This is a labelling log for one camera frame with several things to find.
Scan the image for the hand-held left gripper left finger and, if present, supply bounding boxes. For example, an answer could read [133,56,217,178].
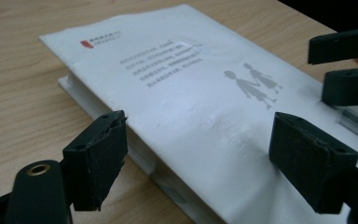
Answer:
[62,109,129,212]

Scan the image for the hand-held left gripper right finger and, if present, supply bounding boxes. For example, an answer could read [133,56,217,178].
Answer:
[268,111,358,215]

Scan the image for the white book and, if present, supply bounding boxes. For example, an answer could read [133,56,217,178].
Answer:
[38,3,358,224]

